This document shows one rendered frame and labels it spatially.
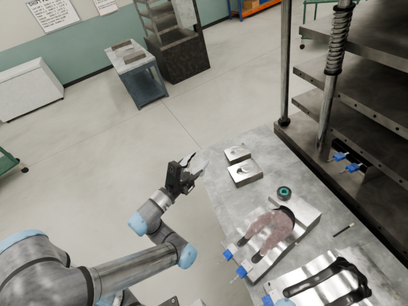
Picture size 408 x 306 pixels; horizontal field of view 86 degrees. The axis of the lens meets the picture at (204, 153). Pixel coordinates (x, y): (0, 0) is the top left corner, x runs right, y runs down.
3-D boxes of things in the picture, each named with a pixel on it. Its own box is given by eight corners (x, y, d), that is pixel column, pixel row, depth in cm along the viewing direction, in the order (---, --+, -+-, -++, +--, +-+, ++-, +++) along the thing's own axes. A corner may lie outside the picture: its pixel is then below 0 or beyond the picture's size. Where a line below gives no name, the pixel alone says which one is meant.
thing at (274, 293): (255, 317, 95) (254, 314, 91) (250, 303, 98) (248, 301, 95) (282, 303, 95) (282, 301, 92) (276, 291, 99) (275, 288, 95)
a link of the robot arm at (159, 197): (146, 194, 76) (162, 206, 73) (156, 185, 79) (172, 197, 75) (153, 204, 82) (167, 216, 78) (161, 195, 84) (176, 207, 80)
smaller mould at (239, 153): (231, 166, 167) (229, 161, 163) (224, 155, 176) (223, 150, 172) (251, 158, 168) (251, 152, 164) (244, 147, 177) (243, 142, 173)
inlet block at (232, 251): (220, 270, 114) (218, 266, 111) (215, 262, 118) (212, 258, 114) (239, 254, 118) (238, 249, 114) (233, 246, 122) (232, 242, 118)
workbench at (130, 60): (138, 111, 428) (115, 68, 368) (121, 81, 563) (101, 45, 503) (170, 96, 441) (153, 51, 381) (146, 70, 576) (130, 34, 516)
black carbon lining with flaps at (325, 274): (301, 331, 88) (303, 328, 81) (279, 289, 99) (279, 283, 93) (377, 295, 90) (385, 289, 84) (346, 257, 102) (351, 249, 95)
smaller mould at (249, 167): (237, 188, 151) (235, 182, 146) (228, 173, 162) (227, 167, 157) (263, 177, 153) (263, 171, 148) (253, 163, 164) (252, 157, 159)
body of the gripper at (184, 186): (183, 176, 90) (162, 197, 85) (178, 163, 84) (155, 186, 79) (197, 185, 87) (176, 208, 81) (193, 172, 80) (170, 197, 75)
